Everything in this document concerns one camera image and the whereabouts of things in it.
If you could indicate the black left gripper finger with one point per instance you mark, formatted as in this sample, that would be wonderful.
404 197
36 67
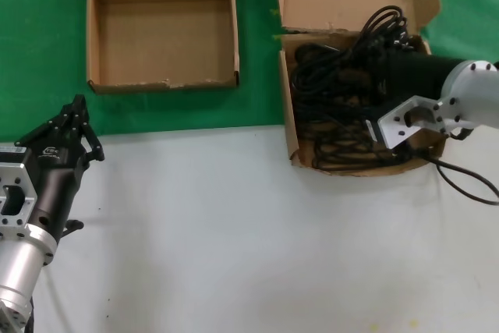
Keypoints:
91 146
54 124

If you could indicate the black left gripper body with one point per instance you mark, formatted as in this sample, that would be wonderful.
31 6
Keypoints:
54 177

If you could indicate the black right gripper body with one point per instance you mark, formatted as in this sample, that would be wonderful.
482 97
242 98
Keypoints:
417 73

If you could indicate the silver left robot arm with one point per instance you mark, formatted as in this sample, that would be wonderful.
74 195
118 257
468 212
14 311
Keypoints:
19 266

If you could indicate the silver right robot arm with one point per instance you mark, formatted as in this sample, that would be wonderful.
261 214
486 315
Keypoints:
475 91

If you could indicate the square shallow cardboard box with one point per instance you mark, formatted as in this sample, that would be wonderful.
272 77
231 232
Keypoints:
163 44

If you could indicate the green cloth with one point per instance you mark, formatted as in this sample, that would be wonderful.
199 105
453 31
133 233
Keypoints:
39 36

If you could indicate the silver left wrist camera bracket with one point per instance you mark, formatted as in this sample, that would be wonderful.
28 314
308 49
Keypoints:
15 192

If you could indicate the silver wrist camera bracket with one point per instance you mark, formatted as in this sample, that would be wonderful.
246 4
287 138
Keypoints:
15 192
393 126

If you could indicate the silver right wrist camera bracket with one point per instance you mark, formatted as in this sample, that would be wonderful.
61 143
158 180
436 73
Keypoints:
393 126

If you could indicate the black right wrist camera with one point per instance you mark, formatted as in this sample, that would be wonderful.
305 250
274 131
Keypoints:
372 130

